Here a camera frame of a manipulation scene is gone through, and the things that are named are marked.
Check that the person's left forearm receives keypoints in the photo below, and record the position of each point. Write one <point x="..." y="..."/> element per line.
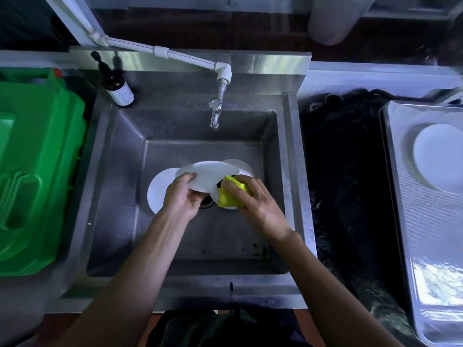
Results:
<point x="137" y="278"/>

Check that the white round plate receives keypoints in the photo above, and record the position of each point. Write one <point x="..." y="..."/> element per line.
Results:
<point x="240" y="168"/>
<point x="159" y="189"/>
<point x="211" y="175"/>
<point x="439" y="158"/>

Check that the person's right forearm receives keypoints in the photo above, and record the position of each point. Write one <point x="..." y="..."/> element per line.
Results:
<point x="325" y="292"/>

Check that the person's left hand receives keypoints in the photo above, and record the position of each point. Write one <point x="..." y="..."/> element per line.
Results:
<point x="179" y="198"/>

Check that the sink drain strainer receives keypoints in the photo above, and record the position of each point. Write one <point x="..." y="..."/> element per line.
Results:
<point x="207" y="201"/>

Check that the white cylindrical filter housing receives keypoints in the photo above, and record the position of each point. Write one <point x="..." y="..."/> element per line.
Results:
<point x="336" y="18"/>

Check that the dark pump soap bottle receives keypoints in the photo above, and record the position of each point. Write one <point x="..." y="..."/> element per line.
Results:
<point x="117" y="88"/>

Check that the stainless steel draining tray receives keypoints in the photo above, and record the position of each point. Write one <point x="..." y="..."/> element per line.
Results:
<point x="426" y="242"/>

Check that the yellow dish sponge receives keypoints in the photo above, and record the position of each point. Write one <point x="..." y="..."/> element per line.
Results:
<point x="231" y="199"/>

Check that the person's left thumb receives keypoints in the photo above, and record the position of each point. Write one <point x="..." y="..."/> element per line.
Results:
<point x="186" y="177"/>

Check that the person's right hand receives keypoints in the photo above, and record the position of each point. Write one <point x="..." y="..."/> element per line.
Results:
<point x="264" y="213"/>

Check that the black plastic bag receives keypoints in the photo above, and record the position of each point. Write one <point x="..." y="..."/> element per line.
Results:
<point x="347" y="184"/>

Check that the metal water tap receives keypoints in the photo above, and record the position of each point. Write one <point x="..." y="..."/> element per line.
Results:
<point x="215" y="111"/>

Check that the person's right thumb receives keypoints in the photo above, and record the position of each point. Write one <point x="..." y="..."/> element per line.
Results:
<point x="244" y="208"/>

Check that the stainless steel sink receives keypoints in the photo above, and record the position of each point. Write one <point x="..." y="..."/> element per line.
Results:
<point x="181" y="140"/>

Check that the white water pipe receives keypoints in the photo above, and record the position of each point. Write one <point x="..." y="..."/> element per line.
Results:
<point x="144" y="48"/>

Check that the green plastic bin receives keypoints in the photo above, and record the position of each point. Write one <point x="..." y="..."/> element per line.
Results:
<point x="36" y="169"/>

